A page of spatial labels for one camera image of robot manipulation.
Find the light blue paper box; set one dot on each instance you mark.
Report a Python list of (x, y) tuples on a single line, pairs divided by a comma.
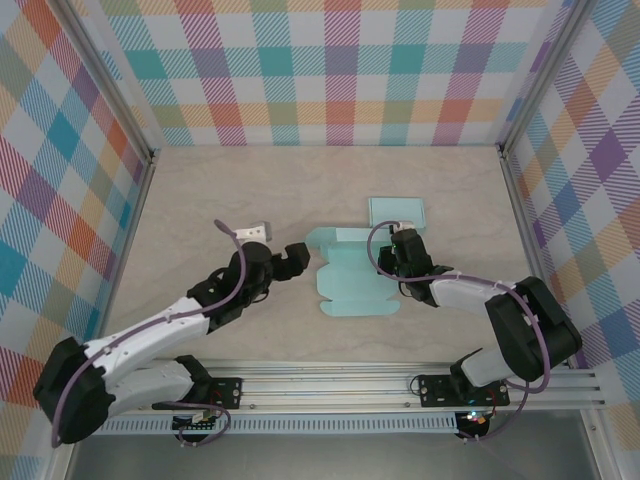
[(397, 212), (350, 290)]

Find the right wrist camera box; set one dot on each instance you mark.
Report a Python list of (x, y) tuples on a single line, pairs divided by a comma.
[(402, 225)]

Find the small circuit board with lights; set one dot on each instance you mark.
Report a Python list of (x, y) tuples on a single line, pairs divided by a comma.
[(475, 419)]

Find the grey metal panel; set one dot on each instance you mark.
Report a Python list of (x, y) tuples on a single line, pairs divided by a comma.
[(325, 457)]

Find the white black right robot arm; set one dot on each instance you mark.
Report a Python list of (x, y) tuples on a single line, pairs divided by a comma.
[(530, 320)]

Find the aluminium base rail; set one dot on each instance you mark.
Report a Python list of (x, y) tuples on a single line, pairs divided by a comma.
[(325, 387)]

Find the aluminium frame post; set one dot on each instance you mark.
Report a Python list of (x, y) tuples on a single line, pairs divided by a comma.
[(544, 75), (112, 80)]

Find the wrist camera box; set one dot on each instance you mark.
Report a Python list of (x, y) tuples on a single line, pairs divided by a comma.
[(402, 225), (255, 231)]

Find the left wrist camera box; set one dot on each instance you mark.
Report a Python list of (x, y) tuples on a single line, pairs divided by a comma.
[(255, 231)]

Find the aluminium side rail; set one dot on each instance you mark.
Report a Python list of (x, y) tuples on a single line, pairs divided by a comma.
[(522, 210), (132, 225)]

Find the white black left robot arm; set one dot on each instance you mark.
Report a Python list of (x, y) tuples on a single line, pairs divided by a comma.
[(145, 330)]

